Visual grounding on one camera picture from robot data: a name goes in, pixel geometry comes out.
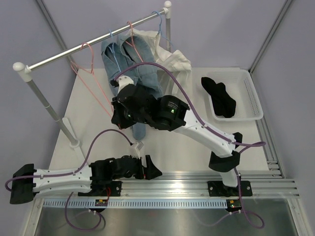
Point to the black skirt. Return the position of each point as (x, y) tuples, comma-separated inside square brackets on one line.
[(223, 104)]

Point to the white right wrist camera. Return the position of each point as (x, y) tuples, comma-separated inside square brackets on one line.
[(121, 82)]

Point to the silver clothes rack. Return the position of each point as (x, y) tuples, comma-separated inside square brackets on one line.
[(24, 71)]

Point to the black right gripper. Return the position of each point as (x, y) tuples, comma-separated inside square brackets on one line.
[(117, 119)]

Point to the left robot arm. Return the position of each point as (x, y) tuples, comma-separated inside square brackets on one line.
[(98, 179)]

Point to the light blue denim shirt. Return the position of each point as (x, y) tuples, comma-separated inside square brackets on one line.
[(138, 130)]

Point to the white slotted cable duct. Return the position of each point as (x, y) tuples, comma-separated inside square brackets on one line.
[(137, 203)]

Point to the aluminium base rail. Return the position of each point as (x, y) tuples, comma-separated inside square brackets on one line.
[(194, 185)]

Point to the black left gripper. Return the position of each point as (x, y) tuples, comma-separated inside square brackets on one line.
[(150, 171)]

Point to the blue denim jeans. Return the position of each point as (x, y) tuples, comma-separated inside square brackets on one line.
[(148, 77)]

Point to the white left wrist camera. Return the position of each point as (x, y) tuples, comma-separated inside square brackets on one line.
[(136, 149)]

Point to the blue hanger with denim shirt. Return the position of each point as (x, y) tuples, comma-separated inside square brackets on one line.
[(113, 51)]

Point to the white plastic basket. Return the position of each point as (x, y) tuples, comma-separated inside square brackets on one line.
[(239, 85)]

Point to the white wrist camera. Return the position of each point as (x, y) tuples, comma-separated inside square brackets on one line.
[(136, 149), (121, 82)]

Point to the blue hanger with white shirt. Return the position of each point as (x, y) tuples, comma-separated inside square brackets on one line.
[(160, 32)]

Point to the white shirt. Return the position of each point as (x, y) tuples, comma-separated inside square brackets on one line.
[(174, 62)]

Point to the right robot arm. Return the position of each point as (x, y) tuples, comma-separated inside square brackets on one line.
[(168, 113)]

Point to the pink wire hanger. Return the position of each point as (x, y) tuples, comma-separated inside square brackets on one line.
[(75, 68)]

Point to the pink hanger with jeans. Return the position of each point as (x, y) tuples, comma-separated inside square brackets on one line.
[(132, 41)]

